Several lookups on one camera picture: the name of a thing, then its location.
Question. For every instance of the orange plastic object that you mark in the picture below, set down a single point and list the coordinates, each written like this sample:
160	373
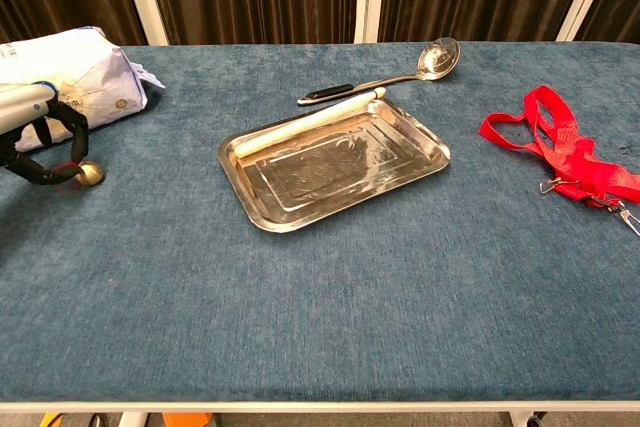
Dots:
187	420

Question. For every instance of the light wooden stick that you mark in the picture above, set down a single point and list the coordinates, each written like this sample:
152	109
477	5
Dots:
300	122

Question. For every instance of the white table frame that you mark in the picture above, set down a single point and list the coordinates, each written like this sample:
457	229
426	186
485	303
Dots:
320	407

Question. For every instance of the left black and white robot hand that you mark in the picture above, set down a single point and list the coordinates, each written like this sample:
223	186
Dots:
77	137

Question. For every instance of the rectangular stainless steel tray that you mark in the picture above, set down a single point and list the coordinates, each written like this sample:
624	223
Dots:
325	182

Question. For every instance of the blue fabric table cover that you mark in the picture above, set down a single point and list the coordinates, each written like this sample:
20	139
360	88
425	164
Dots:
320	322

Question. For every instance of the white tissue pack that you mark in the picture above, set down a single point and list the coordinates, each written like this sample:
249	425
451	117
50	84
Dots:
85	67

